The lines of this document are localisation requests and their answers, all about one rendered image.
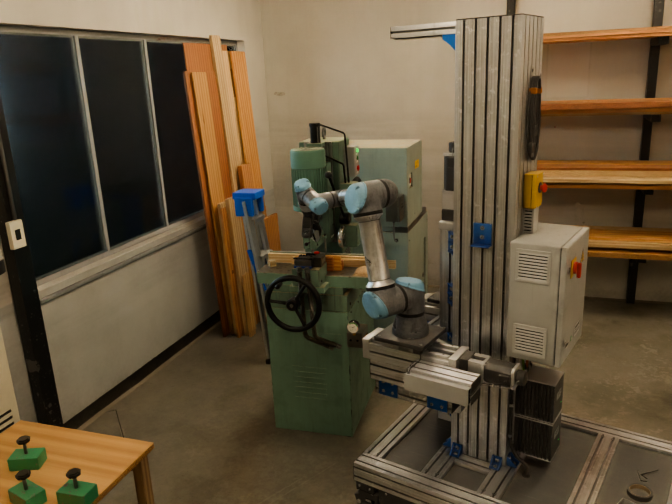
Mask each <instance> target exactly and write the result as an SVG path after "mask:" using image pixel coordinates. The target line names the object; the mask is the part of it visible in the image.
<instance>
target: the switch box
mask: <svg viewBox="0 0 672 504"><path fill-rule="evenodd" d="M343 149H344V166H345V175H346V177H347V166H346V154H345V147H344V148H343ZM356 149H358V152H356ZM356 153H358V154H357V155H356ZM347 155H348V167H349V177H355V176H357V175H358V174H359V171H358V170H357V166H358V165H359V146H358V145H347ZM357 156H358V162H357ZM357 171H358V173H357Z"/></svg>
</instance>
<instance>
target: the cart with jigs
mask: <svg viewBox="0 0 672 504"><path fill-rule="evenodd" d="M153 449H154V443H153V442H147V441H141V440H135V439H129V438H123V437H117V436H111V435H106V434H100V433H94V432H88V431H82V430H76V429H70V428H64V427H59V426H53V425H47V424H41V423H35V422H29V421H23V420H20V421H18V422H17V423H15V424H14V425H12V426H11V427H10V428H8V429H7V430H5V431H4V432H2V433H1V434H0V504H97V503H98V502H99V501H100V500H102V499H103V498H104V497H105V496H106V495H107V494H108V493H109V492H110V491H111V490H112V489H113V488H114V487H115V486H116V485H117V484H118V483H119V482H120V481H121V480H122V479H123V478H124V477H125V476H126V475H127V474H128V473H129V472H130V471H131V470H132V469H133V475H134V481H135V488H136V494H137V501H138V504H155V502H154V496H153V489H152V482H151V476H150V469H149V463H148V457H147V455H148V454H149V453H150V452H151V451H152V450H153Z"/></svg>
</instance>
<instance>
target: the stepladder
mask: <svg viewBox="0 0 672 504"><path fill-rule="evenodd" d="M264 195H265V192H264V189H241V190H238V191H236V192H234V193H232V199H234V203H235V214H236V216H242V218H243V224H244V229H245V235H246V241H247V247H248V250H247V252H248V255H249V258H250V264H251V270H252V275H253V281H254V287H255V293H256V298H257V304H258V310H259V316H260V321H261V327H262V333H263V339H264V344H265V350H266V356H267V359H266V364H271V363H270V350H269V338H268V325H267V324H266V318H267V313H266V307H265V291H266V290H267V288H268V284H263V283H257V275H256V272H257V271H259V270H260V269H261V268H263V267H264V266H265V265H266V264H268V260H269V256H268V253H269V252H270V251H273V250H272V249H270V247H269V243H268V238H267V234H266V229H265V225H264V220H263V219H264V218H265V214H262V211H264V201H263V196H264ZM254 221H255V224H254ZM255 227H256V229H255ZM256 232H257V234H256ZM262 299H263V300H262ZM263 304H264V306H263ZM264 309H265V312H264ZM265 314H266V318H265Z"/></svg>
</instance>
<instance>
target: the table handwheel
mask: <svg viewBox="0 0 672 504"><path fill-rule="evenodd" d="M285 281H295V282H298V283H301V284H303V286H302V288H301V289H300V291H299V293H298V294H297V295H296V296H295V297H291V298H290V299H289V300H288V301H279V300H272V299H271V294H272V291H273V290H274V288H275V285H276V284H278V283H280V282H285ZM306 287H307V288H308V289H309V290H310V291H311V293H312V294H313V296H314V298H315V301H316V313H315V316H314V318H313V319H312V320H311V321H310V322H309V323H308V324H306V323H305V322H304V320H303V318H302V316H301V314H300V312H299V310H298V307H299V306H300V296H301V294H302V293H303V291H304V290H305V288H306ZM271 303H276V304H283V305H286V307H287V309H288V310H289V311H295V312H296V314H297V316H298V318H299V319H300V321H301V323H302V325H303V326H298V327H295V326H290V325H287V324H285V323H283V322H282V321H280V320H279V319H278V318H277V317H276V315H275V314H274V312H273V310H272V307H271ZM265 307H266V311H267V313H268V315H269V317H270V318H271V320H272V321H273V322H274V323H275V324H276V325H277V326H279V327H280V328H282V329H284V330H286V331H290V332H304V331H307V330H309V329H311V328H312V327H313V326H315V325H316V323H317V322H318V321H319V319H320V317H321V313H322V301H321V297H320V295H319V293H318V291H317V289H316V288H315V287H314V286H313V285H312V284H311V283H310V282H309V281H307V280H306V279H304V278H302V277H299V276H295V275H286V276H282V277H279V278H277V279H275V280H274V281H273V282H272V283H271V284H270V285H269V287H268V288H267V291H266V294H265Z"/></svg>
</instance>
